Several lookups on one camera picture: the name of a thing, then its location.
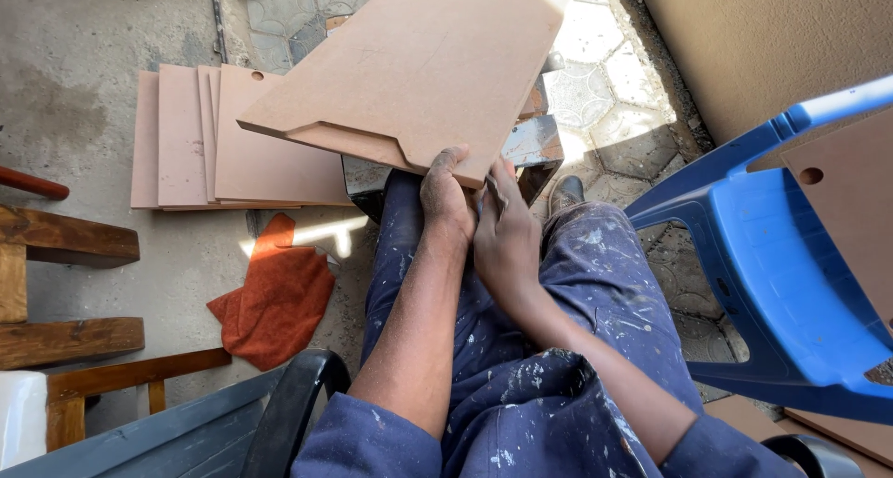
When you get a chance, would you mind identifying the dark wooden furniture frame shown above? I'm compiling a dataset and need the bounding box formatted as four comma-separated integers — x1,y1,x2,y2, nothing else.
0,165,146,372

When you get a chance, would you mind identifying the paint-stained metal stool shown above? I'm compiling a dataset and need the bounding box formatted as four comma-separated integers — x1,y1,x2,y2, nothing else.
341,51,566,222

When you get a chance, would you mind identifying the flat MDF panel with hole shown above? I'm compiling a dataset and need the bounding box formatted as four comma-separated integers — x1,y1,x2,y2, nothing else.
214,64,354,207

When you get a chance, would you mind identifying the MDF panel with round hole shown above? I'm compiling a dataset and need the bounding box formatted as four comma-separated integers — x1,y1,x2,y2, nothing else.
780,107,893,334

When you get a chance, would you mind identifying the light wooden frame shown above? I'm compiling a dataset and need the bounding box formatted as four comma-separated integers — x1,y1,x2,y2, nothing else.
45,347,233,452

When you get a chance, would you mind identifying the large notched MDF board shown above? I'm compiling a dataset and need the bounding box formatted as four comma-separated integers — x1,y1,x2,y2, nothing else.
236,0,571,190

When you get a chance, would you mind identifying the person's black shoe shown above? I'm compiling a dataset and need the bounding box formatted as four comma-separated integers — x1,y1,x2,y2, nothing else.
547,175,586,218

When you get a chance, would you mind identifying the white plastic object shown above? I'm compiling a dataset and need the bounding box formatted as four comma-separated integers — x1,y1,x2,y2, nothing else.
0,371,49,471

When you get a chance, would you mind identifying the blue plastic chair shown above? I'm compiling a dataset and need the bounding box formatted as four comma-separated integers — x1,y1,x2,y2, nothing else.
624,73,893,427

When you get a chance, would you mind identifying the person's right hand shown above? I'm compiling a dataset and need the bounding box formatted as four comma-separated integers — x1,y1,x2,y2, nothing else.
472,158,545,303

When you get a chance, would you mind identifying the grey painted board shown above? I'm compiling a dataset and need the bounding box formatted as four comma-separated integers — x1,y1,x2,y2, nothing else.
0,365,288,478

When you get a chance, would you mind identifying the grey sandpaper piece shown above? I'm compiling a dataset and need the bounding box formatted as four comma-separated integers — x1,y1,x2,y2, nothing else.
484,174,511,221

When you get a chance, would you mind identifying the orange cloth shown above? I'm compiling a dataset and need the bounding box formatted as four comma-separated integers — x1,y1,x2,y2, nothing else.
206,212,338,373

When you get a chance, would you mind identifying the person's left hand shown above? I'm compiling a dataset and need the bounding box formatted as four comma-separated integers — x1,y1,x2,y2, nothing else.
419,145,480,247

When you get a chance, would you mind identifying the blue paint-stained coverall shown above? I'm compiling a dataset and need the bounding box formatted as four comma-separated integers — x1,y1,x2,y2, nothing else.
289,169,805,478

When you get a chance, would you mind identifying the MDF boards heap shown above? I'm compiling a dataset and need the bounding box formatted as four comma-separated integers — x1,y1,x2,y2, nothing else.
703,393,893,478

